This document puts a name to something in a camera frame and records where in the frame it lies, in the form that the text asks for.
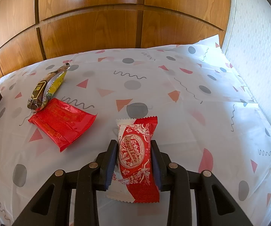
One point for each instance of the red snack packet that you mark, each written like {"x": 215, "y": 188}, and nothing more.
{"x": 62, "y": 122}

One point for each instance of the red white Angel Love packet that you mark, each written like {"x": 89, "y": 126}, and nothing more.
{"x": 132, "y": 179}

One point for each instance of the wooden wall cabinet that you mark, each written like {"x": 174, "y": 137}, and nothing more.
{"x": 35, "y": 30}

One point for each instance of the dark brown chocolate packet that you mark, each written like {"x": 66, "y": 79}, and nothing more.
{"x": 46, "y": 88}

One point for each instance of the patterned white tablecloth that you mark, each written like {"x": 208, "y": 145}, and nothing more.
{"x": 207, "y": 119}

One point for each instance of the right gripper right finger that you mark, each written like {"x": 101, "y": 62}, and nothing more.
{"x": 214, "y": 204}

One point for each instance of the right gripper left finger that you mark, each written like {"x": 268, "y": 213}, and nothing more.
{"x": 51, "y": 204}

